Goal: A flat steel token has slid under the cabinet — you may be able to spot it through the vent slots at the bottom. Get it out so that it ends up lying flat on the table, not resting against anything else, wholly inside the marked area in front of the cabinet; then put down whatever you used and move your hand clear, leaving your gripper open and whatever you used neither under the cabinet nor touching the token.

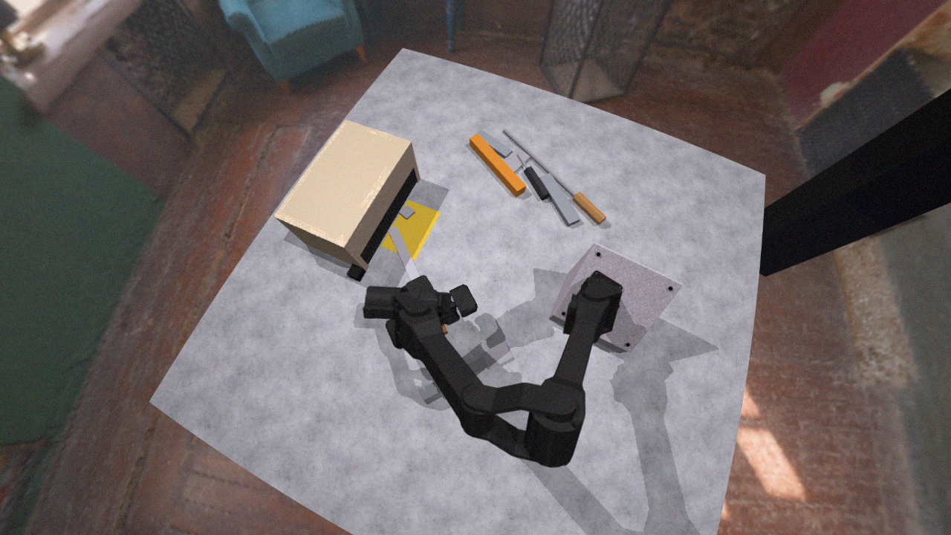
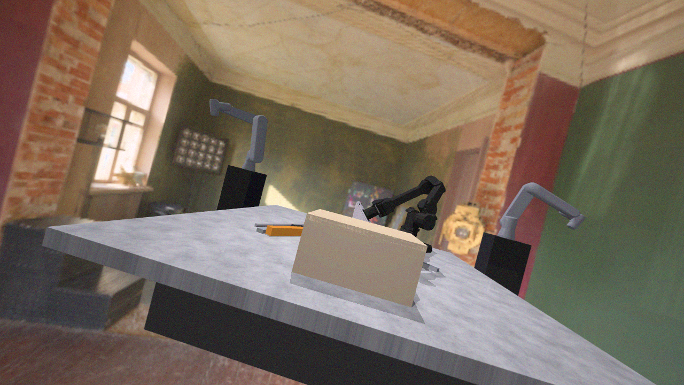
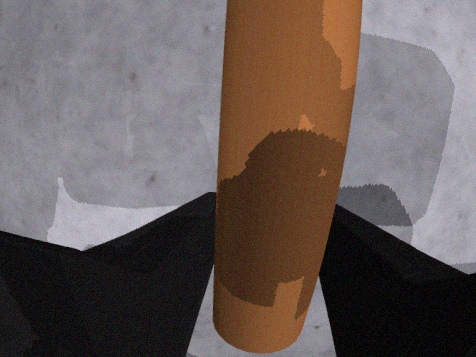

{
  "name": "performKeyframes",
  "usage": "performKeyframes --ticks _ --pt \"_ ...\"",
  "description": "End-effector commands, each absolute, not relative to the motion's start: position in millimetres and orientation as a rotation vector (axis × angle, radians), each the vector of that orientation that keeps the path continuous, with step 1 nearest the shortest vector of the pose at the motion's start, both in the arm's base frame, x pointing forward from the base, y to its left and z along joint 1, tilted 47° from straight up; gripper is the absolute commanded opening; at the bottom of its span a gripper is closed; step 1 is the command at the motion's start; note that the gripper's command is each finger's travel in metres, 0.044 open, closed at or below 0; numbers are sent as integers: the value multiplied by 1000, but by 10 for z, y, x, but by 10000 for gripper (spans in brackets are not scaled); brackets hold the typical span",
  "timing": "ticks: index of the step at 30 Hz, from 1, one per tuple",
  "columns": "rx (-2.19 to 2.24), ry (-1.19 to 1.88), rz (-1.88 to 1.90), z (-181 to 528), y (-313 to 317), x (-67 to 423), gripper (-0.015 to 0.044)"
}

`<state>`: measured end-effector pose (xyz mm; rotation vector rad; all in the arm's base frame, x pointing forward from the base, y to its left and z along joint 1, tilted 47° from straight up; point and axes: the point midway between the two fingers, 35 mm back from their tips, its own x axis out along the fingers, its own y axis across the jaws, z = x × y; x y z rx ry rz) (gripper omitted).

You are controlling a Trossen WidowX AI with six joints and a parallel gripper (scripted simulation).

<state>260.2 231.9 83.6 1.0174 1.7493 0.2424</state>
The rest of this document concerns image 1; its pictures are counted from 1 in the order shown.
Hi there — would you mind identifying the orange-brown rounded cylinder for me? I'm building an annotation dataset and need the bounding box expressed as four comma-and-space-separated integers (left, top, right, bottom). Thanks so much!
388, 227, 448, 334

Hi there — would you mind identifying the orange rectangular bar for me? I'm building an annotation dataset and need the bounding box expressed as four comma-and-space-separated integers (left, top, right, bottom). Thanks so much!
470, 134, 526, 198

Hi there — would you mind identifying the tan rectangular box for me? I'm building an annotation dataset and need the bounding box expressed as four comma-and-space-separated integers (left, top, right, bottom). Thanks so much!
274, 120, 440, 282

